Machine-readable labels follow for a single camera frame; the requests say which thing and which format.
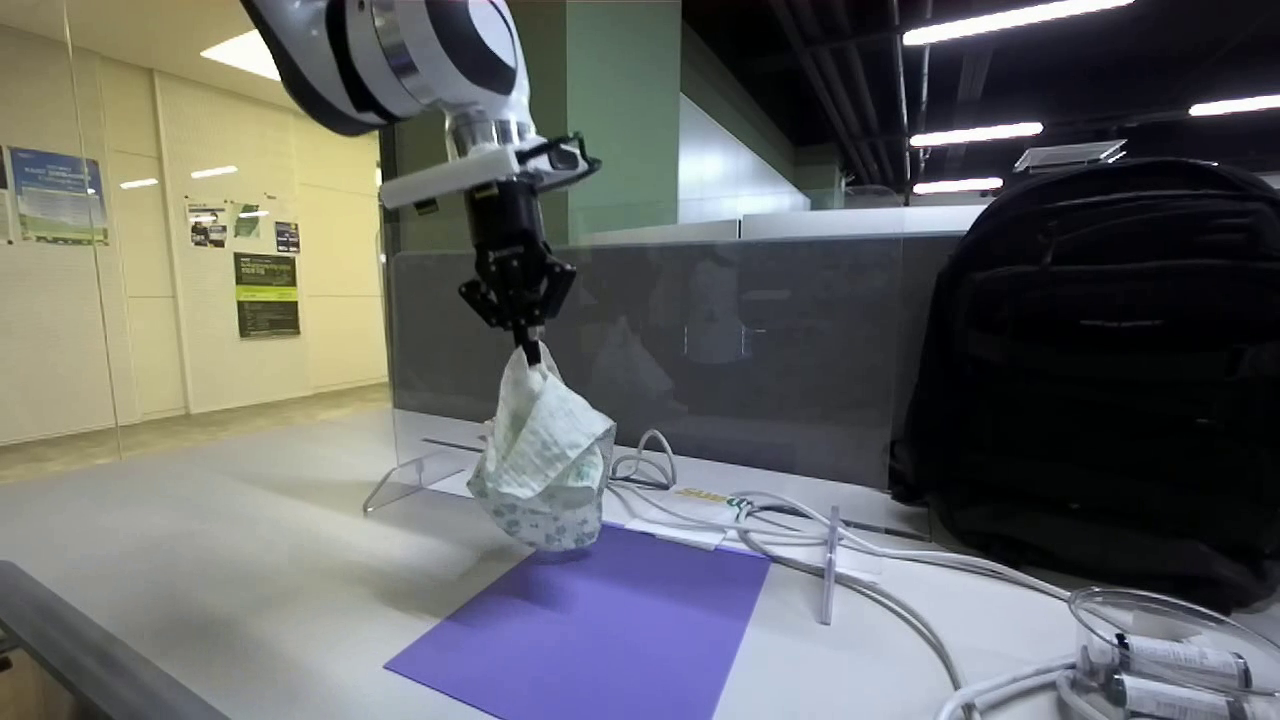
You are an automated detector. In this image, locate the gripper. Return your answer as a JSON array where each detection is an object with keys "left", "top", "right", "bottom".
[{"left": 458, "top": 180, "right": 579, "bottom": 368}]

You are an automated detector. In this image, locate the white patterned cloth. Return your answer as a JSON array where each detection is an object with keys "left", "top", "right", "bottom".
[{"left": 466, "top": 344, "right": 619, "bottom": 553}]

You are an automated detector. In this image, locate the clear glass barrier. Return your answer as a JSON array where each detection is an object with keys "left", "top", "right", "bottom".
[{"left": 361, "top": 232, "right": 969, "bottom": 627}]

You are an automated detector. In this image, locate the dark green poster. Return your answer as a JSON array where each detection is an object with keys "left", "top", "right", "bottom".
[{"left": 233, "top": 251, "right": 302, "bottom": 340}]

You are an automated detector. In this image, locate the grey desk partition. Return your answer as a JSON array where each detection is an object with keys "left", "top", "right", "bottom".
[{"left": 388, "top": 204, "right": 993, "bottom": 493}]

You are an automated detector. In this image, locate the row of small posters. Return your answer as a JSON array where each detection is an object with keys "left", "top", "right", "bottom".
[{"left": 186, "top": 201, "right": 302, "bottom": 255}]

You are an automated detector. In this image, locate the purple mat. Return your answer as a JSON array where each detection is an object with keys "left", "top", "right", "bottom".
[{"left": 384, "top": 524, "right": 774, "bottom": 720}]

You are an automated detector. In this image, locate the square ceiling light panel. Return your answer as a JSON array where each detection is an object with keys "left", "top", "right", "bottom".
[{"left": 199, "top": 29, "right": 283, "bottom": 83}]

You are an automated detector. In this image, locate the long ceiling light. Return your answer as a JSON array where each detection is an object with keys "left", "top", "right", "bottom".
[
  {"left": 1187, "top": 94, "right": 1280, "bottom": 118},
  {"left": 902, "top": 0, "right": 1137, "bottom": 47},
  {"left": 909, "top": 121, "right": 1045, "bottom": 149},
  {"left": 911, "top": 176, "right": 1005, "bottom": 197}
]

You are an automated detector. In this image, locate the blue poster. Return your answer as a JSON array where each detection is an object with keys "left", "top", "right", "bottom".
[{"left": 8, "top": 146, "right": 110, "bottom": 247}]

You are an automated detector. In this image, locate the ceiling air vent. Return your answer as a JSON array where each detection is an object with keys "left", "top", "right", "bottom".
[{"left": 1012, "top": 139, "right": 1129, "bottom": 174}]

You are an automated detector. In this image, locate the black backpack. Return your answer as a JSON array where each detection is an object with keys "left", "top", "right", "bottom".
[{"left": 887, "top": 157, "right": 1280, "bottom": 615}]

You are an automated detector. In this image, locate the clear plastic container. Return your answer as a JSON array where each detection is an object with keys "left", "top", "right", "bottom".
[{"left": 1066, "top": 586, "right": 1280, "bottom": 720}]

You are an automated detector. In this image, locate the white tube with black cap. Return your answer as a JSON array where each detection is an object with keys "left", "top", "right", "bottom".
[
  {"left": 1103, "top": 672, "right": 1280, "bottom": 720},
  {"left": 1113, "top": 632, "right": 1254, "bottom": 692}
]

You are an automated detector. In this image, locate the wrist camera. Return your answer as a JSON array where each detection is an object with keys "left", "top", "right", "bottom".
[{"left": 516, "top": 133, "right": 602, "bottom": 193}]

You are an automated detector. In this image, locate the black cable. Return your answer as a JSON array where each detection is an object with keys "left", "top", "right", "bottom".
[{"left": 748, "top": 503, "right": 933, "bottom": 544}]

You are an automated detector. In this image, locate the bundle of white cables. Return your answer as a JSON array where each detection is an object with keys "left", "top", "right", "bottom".
[{"left": 607, "top": 429, "right": 1111, "bottom": 720}]

